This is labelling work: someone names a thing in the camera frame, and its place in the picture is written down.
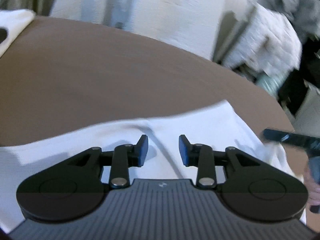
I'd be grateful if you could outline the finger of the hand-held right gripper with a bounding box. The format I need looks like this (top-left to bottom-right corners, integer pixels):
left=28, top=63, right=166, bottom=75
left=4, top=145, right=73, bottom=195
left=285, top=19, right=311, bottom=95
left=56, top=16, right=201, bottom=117
left=264, top=129, right=320, bottom=153

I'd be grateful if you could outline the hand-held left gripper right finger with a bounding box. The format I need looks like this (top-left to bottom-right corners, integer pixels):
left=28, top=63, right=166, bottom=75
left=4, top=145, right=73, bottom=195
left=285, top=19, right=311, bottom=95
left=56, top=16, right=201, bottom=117
left=178, top=134, right=263, bottom=189

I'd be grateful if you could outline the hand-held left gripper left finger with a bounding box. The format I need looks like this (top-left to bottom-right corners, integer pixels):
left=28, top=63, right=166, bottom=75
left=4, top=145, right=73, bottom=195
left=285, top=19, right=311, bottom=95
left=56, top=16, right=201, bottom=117
left=60, top=134, right=149, bottom=189

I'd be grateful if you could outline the white shirt green trim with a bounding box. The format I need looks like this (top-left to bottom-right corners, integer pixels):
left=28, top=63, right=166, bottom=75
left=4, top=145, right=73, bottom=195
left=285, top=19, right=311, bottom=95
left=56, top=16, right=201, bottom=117
left=0, top=99, right=307, bottom=233

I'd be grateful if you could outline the person's right hand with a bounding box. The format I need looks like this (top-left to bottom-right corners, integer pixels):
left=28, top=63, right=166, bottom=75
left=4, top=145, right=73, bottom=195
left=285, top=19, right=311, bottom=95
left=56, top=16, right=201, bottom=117
left=303, top=168, right=319, bottom=206

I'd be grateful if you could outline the pale green ribbed container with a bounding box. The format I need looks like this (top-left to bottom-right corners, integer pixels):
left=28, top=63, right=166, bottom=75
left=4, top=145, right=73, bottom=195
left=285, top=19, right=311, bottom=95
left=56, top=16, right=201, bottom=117
left=257, top=72, right=283, bottom=93

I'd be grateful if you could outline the grey crumpled cloth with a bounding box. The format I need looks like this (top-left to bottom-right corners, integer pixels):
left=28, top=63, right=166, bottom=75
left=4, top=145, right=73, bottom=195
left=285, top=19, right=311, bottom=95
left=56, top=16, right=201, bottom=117
left=257, top=0, right=320, bottom=34

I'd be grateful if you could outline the white curtain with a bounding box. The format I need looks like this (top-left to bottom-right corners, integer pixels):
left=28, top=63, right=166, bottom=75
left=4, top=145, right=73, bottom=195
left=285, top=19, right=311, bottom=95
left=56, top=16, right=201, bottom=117
left=50, top=0, right=253, bottom=61

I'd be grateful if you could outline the white folded shirt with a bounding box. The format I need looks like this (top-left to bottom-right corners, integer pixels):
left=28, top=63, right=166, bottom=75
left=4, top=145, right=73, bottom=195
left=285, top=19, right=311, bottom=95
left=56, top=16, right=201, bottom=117
left=0, top=9, right=35, bottom=57

